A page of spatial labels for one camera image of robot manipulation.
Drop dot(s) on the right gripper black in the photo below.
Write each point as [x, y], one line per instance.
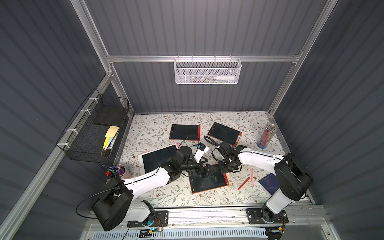
[223, 165]

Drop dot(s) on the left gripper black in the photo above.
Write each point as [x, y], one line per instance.
[201, 168]

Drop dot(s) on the red tablet front with scribbles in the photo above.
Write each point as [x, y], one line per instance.
[200, 184]

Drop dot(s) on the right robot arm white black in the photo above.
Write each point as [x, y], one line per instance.
[293, 178]

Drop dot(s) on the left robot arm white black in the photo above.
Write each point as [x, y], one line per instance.
[113, 204]

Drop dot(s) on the red stylus diagonal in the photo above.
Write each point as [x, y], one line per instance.
[244, 183]

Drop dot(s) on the pink stylus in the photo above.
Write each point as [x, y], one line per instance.
[252, 177]

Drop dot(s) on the pink white writing tablet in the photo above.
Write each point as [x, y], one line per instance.
[151, 160]

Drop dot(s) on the dark blue notebook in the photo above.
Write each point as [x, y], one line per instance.
[270, 183]

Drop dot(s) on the clear cup of pencils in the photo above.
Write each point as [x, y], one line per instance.
[268, 133]

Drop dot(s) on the pink pen cup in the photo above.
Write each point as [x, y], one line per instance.
[117, 171]

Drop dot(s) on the yellow sticky notes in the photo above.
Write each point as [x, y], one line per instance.
[112, 131]

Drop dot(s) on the black pad in basket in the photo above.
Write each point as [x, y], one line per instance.
[110, 116]

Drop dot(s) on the white marker in basket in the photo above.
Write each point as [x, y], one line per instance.
[225, 78]

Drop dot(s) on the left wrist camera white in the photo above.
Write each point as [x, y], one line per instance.
[201, 150]

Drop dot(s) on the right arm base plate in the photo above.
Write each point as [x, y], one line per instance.
[265, 216]

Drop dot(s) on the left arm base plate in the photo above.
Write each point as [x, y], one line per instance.
[157, 219]

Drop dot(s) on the white wire mesh basket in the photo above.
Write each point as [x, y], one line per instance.
[201, 71]

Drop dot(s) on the black wire wall basket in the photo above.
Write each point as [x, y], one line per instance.
[83, 140]

